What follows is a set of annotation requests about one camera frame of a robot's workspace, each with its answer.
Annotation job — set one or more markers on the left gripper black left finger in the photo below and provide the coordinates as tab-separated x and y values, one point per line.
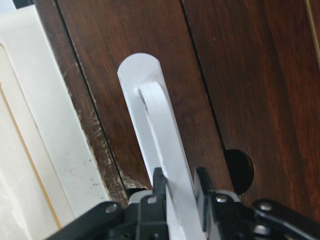
152	211

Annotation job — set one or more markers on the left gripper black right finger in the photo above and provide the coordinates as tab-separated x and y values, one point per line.
220	216

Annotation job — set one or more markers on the cream white panel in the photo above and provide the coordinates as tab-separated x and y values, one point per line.
48	173

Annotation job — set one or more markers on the dark wooden drawer white handle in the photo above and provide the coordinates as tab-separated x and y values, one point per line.
141	70

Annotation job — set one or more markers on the dark wooden cabinet frame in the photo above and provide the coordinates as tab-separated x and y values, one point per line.
241	75

